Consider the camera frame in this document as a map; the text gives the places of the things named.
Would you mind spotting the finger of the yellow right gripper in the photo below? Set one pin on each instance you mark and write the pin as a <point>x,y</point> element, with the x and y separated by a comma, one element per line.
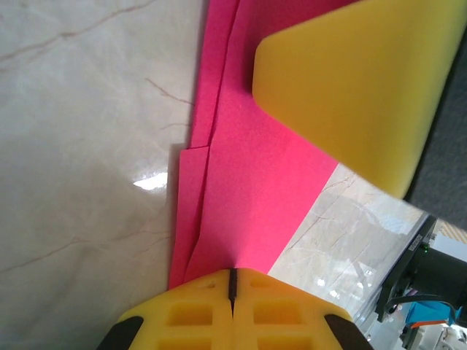
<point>357,91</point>

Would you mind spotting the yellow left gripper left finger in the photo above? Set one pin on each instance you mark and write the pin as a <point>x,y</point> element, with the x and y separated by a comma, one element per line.
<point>182,317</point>

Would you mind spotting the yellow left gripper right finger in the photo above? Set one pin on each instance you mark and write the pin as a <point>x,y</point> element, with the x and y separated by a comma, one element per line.
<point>284,317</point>

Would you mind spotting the pink paper sheet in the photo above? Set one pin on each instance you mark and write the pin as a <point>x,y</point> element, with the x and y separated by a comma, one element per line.
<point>255,182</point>

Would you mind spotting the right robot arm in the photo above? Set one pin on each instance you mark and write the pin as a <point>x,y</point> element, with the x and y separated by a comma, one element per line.
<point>438,273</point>

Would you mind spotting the blue plastic object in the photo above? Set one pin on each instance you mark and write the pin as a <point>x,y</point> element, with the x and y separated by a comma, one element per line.
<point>430,311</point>

